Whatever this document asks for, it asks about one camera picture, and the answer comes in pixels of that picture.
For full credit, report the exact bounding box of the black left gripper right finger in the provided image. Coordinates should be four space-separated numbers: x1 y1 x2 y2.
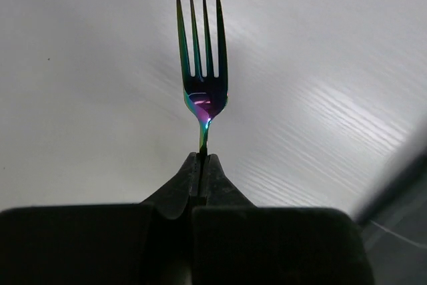
199 154 255 207

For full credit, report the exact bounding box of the iridescent rainbow fork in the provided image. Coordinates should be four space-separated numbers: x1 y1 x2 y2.
176 0 228 156

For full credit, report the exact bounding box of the dark checked cloth placemat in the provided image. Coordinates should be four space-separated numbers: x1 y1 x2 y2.
357 152 426 285

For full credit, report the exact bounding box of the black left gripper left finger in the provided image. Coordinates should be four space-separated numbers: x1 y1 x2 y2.
141 152 200 220

